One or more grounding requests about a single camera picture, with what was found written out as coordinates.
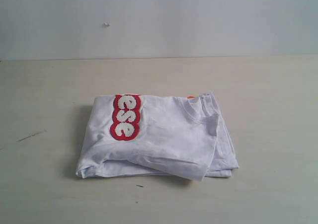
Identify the white t-shirt red lettering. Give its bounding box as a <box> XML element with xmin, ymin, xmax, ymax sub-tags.
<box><xmin>76</xmin><ymin>93</ymin><xmax>239</xmax><ymax>181</ymax></box>

